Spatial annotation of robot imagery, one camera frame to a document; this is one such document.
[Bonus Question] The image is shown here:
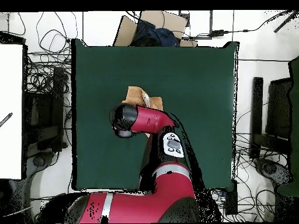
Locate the black cable bundle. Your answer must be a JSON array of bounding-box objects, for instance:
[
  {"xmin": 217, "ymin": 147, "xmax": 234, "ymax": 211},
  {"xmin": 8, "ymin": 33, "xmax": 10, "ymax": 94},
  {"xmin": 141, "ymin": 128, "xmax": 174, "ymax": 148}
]
[{"xmin": 233, "ymin": 132, "xmax": 290, "ymax": 222}]

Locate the tan terry towel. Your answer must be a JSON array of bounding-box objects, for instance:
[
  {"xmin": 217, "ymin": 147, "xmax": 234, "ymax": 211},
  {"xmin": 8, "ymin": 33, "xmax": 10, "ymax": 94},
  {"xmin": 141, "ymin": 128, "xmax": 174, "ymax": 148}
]
[{"xmin": 121, "ymin": 85, "xmax": 164, "ymax": 139}]

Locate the black cable tangle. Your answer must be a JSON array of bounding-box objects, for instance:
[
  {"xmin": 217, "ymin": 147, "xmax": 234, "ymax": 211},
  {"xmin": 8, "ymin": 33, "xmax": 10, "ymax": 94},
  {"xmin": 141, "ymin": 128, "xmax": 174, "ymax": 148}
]
[{"xmin": 23, "ymin": 11, "xmax": 79, "ymax": 108}]

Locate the dark blue clothing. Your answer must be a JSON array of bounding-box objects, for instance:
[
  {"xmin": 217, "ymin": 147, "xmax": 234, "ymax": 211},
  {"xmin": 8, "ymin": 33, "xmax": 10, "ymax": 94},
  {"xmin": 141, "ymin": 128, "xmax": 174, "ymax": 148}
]
[{"xmin": 130, "ymin": 19, "xmax": 180, "ymax": 47}]

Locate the black striped rod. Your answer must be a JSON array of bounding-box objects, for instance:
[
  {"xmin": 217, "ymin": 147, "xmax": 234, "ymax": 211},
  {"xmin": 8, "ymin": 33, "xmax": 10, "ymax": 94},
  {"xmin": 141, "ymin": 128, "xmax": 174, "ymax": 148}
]
[{"xmin": 0, "ymin": 112, "xmax": 13, "ymax": 128}]

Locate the black tripod leg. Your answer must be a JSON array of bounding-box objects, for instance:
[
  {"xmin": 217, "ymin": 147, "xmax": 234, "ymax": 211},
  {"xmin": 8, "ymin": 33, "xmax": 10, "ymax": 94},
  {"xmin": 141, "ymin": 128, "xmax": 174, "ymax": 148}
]
[{"xmin": 273, "ymin": 10, "xmax": 299, "ymax": 33}]

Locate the black office chair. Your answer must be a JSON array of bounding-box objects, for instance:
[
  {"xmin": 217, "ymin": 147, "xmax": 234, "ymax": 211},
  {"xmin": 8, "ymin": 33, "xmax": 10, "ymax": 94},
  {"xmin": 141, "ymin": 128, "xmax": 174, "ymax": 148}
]
[
  {"xmin": 22, "ymin": 66, "xmax": 69, "ymax": 173},
  {"xmin": 249, "ymin": 76, "xmax": 294, "ymax": 187}
]

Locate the brown cardboard box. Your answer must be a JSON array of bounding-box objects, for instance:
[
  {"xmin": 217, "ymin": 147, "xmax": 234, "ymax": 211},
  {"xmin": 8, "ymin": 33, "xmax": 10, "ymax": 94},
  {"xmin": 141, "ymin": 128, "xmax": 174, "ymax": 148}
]
[{"xmin": 113, "ymin": 10, "xmax": 198, "ymax": 47}]

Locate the dark green table cloth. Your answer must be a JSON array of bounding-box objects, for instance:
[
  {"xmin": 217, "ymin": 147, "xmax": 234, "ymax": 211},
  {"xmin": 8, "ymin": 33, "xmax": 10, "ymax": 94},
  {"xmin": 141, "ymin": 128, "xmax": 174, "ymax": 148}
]
[{"xmin": 71, "ymin": 38, "xmax": 239, "ymax": 191}]

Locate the white board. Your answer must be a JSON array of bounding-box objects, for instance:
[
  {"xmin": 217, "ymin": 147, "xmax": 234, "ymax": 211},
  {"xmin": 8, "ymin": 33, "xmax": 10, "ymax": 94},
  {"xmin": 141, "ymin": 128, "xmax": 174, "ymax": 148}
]
[{"xmin": 0, "ymin": 43, "xmax": 24, "ymax": 180}]

